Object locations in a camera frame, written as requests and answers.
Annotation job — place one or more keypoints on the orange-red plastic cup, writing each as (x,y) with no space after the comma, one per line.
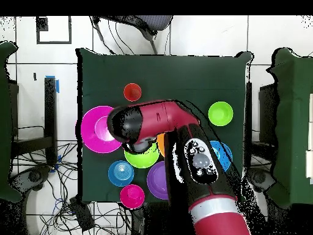
(132,91)

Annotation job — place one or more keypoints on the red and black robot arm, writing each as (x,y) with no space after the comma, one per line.
(166,115)

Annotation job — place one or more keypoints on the large orange bowl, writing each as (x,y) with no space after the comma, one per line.
(161,144)

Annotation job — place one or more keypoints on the medium green bowl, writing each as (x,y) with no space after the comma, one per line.
(144,160)

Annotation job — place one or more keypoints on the purple bowl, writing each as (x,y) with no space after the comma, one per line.
(157,181)

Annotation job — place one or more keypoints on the small blue bowl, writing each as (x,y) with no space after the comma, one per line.
(121,173)

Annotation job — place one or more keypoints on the dark green tablecloth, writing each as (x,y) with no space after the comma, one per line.
(171,73)

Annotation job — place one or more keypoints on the large pink bowl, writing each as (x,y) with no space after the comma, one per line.
(93,129)

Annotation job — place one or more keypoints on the small green bowl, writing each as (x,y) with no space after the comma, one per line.
(220,113)

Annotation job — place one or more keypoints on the small crimson bowl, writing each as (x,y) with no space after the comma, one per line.
(132,195)

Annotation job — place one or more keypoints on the large blue bowl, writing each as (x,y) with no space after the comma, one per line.
(226,154)

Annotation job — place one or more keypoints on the grey mesh office chair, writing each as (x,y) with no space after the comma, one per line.
(156,22)

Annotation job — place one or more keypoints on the black metal stand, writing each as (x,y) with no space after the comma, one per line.
(266,110)
(50,110)

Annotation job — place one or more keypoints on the blue floor tape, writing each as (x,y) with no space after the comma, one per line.
(57,85)

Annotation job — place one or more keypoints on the black power strip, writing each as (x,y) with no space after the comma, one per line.
(83,215)

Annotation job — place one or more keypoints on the green cloth side table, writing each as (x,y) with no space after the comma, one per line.
(5,122)
(293,122)

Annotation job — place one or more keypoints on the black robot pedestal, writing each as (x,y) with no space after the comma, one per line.
(156,220)

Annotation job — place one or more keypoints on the black square floor frame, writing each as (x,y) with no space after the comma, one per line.
(53,42)

